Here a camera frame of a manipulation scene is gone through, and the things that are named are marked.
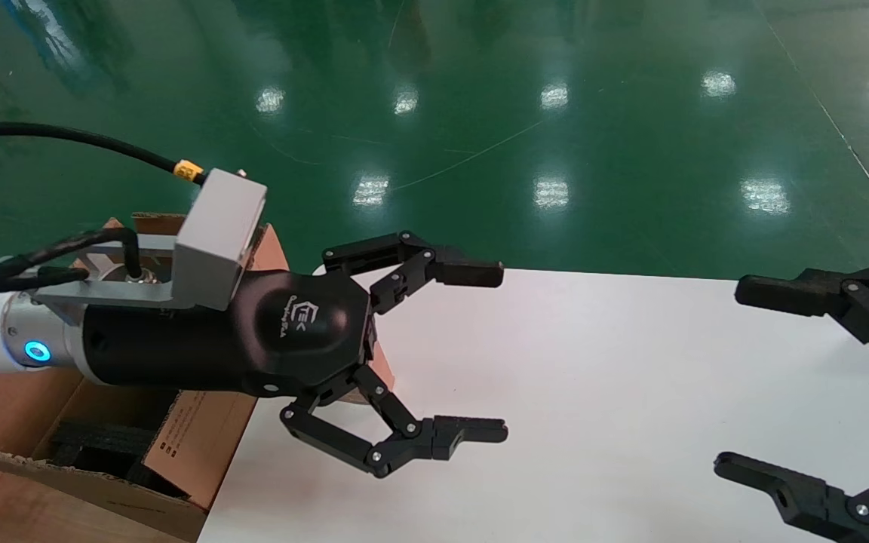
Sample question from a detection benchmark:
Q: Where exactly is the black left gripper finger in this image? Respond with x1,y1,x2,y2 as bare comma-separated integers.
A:
321,230,505,315
279,364,510,479

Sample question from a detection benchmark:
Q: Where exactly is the silver camera mount bracket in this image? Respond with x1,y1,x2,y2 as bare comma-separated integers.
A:
30,234,179,327

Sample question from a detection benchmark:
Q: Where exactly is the short looped black cable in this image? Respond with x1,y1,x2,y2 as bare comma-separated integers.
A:
0,226,143,295

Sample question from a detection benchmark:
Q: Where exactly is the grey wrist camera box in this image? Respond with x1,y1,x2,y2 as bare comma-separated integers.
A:
173,168,269,312

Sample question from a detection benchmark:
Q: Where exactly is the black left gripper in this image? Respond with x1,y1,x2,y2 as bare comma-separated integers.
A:
76,269,376,400

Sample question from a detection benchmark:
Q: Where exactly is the small brown cardboard box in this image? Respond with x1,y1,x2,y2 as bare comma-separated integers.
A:
325,339,398,406

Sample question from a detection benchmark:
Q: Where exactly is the black foam insert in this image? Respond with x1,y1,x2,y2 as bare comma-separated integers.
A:
33,385,188,500

